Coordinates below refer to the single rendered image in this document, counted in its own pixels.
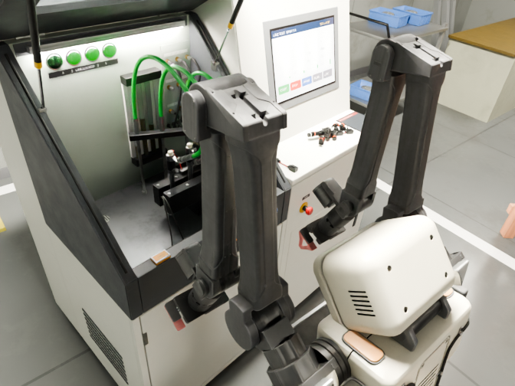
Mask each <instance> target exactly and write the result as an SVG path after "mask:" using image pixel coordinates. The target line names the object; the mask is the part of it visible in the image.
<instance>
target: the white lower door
mask: <svg viewBox="0 0 515 386"><path fill-rule="evenodd" d="M281 226H282V223H280V224H279V225H278V226H277V254H278V249H279V243H280V233H281ZM195 281H196V280H193V281H192V282H191V283H189V284H188V285H186V286H184V287H183V288H181V289H180V290H179V291H177V292H176V293H174V294H172V295H171V296H170V297H168V298H166V299H164V300H163V301H162V302H160V303H159V304H157V305H156V306H154V307H153V308H151V309H150V310H148V311H147V312H145V313H143V314H142V315H141V316H139V322H140V327H141V332H142V337H143V344H144V349H145V354H146V363H147V367H148V372H149V380H150V385H151V386H200V385H202V384H203V383H204V382H205V381H207V380H208V379H209V378H210V377H211V376H212V375H213V374H214V373H215V372H216V371H218V370H219V369H220V368H221V367H222V366H224V365H225V364H226V363H227V362H228V361H230V360H231V359H232V358H233V357H235V356H236V355H237V354H238V353H239V352H240V351H241V350H242V349H243V348H242V347H241V346H239V345H238V343H237V342H236V341H235V340H234V339H233V337H232V336H231V333H230V332H229V330H228V327H227V325H226V322H225V311H227V310H228V309H229V302H228V301H227V302H226V303H225V304H223V305H221V306H219V307H218V308H216V309H214V310H212V311H211V312H209V313H208V314H204V315H202V316H200V317H198V318H197V319H195V320H193V321H192V322H190V323H189V324H187V323H185V320H184V319H183V315H182V314H181V312H180V310H179V308H178V307H176V308H177V310H178V311H179V314H180V316H181V317H182V321H183V322H184V324H185V328H184V329H181V330H180V331H177V329H176V327H175V326H174V324H173V322H172V320H171V319H170V317H169V314H168V313H167V311H166V309H165V307H164V305H165V304H166V303H167V302H168V301H170V300H172V299H173V298H174V297H176V296H178V295H179V294H181V293H184V292H185V291H186V290H189V289H191V288H192V287H193V286H192V284H193V283H194V282H195ZM225 292H226V294H227V296H228V298H229V299H231V298H232V297H234V296H236V295H238V283H237V284H236V285H234V286H232V287H231V288H229V289H227V290H225Z"/></svg>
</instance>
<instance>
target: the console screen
mask: <svg viewBox="0 0 515 386"><path fill-rule="evenodd" d="M262 24H263V32H264V48H265V57H266V65H267V81H268V89H269V97H271V98H272V99H273V100H274V101H275V102H276V103H277V104H279V105H280V106H281V107H282V108H283V109H284V110H285V109H287V108H289V107H292V106H295V105H297V104H299V103H302V102H304V101H306V100H309V99H312V98H314V97H317V96H319V95H321V94H323V93H326V92H329V91H331V90H334V89H336V88H338V87H339V44H338V7H337V6H336V7H333V8H326V9H322V10H318V11H311V12H307V13H303V14H299V15H292V16H288V17H285V18H278V19H274V20H270V21H263V22H262Z"/></svg>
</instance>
